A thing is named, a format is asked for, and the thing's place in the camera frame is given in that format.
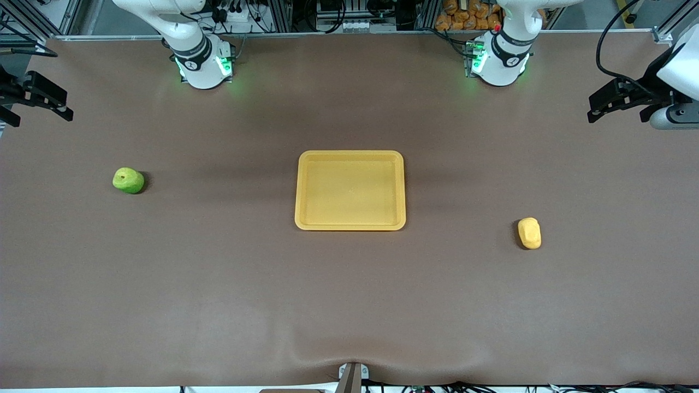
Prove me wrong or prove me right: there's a green apple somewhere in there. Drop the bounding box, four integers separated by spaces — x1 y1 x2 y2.
112 167 146 195

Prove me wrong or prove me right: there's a yellow potato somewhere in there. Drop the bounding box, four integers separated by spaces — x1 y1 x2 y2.
518 217 542 250

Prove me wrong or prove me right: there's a yellow plastic tray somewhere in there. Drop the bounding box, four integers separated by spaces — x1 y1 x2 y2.
294 150 406 231

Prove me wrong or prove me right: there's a grey base connector panel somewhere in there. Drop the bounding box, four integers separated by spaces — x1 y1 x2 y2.
218 43 236 78
464 39 484 77

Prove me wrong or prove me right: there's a pile of orange packs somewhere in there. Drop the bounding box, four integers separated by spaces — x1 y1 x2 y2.
435 0 503 31

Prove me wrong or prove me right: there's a white power strip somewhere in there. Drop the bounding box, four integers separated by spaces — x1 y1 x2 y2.
210 4 257 25

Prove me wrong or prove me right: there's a grey electronics box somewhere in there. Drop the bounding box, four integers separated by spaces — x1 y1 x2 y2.
314 0 399 33

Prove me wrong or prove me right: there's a brown table mat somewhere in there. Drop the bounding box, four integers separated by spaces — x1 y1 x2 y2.
0 32 699 389

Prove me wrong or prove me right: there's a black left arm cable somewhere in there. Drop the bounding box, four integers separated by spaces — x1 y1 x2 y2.
595 0 656 91

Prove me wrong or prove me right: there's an aluminium frame profile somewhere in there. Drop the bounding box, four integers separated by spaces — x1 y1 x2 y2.
0 0 82 38
262 0 293 33
653 0 699 44
415 0 440 31

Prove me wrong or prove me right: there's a silver table edge rail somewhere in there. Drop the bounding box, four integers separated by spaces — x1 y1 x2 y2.
52 30 664 41

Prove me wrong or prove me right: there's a grey metal camera bracket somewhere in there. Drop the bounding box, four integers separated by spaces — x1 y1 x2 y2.
336 362 370 393

